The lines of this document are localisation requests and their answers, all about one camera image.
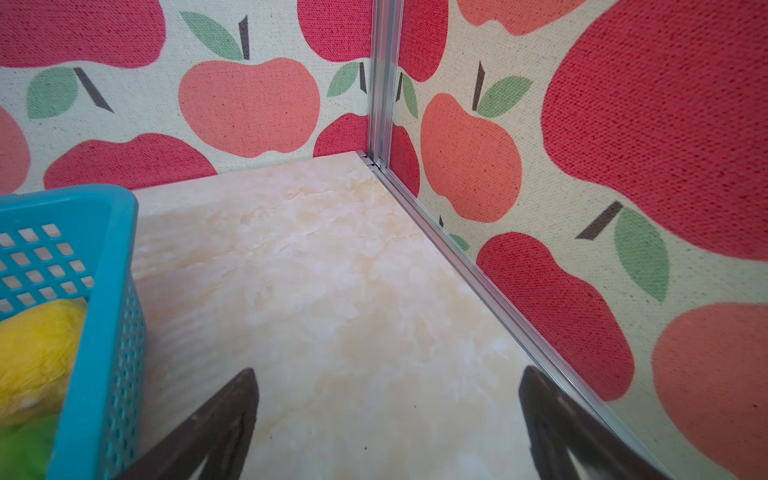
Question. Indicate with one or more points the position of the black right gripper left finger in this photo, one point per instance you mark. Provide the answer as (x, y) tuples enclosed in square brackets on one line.
[(214, 441)]

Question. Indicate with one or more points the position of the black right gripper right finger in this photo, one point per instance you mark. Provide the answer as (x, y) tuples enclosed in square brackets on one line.
[(566, 442)]

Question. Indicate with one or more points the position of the green toy fruit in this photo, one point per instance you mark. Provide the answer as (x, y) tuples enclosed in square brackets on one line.
[(26, 448)]

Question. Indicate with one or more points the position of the yellow toy peach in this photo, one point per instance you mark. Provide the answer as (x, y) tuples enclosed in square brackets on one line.
[(38, 353)]

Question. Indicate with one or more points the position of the teal plastic basket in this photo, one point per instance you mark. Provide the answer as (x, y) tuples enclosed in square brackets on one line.
[(77, 242)]

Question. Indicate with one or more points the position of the right aluminium corner post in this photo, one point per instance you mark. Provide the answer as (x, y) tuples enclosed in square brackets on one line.
[(385, 43)]

